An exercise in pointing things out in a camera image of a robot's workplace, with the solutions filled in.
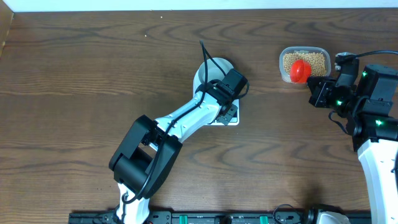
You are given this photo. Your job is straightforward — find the white digital kitchen scale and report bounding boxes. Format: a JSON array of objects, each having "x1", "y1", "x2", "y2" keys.
[{"x1": 193, "y1": 65, "x2": 239, "y2": 126}]

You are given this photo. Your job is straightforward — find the yellow soybeans in container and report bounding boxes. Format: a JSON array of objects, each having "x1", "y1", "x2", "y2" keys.
[{"x1": 282, "y1": 52, "x2": 326, "y2": 76}]

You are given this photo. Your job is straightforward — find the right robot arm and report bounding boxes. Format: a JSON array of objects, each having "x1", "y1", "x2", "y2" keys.
[{"x1": 307, "y1": 52, "x2": 397, "y2": 223}]

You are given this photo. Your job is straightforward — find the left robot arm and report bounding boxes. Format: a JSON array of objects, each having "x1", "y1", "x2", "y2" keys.
[{"x1": 109, "y1": 68, "x2": 249, "y2": 223}]

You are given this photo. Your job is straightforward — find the grey round bowl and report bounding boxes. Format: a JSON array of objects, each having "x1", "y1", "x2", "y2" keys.
[{"x1": 193, "y1": 57, "x2": 234, "y2": 88}]

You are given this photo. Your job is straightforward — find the clear plastic bean container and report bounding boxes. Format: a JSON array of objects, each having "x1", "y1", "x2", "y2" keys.
[{"x1": 279, "y1": 47, "x2": 331, "y2": 83}]

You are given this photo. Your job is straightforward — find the red plastic measuring scoop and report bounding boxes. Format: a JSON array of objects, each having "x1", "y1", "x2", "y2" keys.
[{"x1": 290, "y1": 60, "x2": 312, "y2": 83}]

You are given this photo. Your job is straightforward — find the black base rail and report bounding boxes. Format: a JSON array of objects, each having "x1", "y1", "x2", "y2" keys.
[{"x1": 68, "y1": 210, "x2": 374, "y2": 224}]

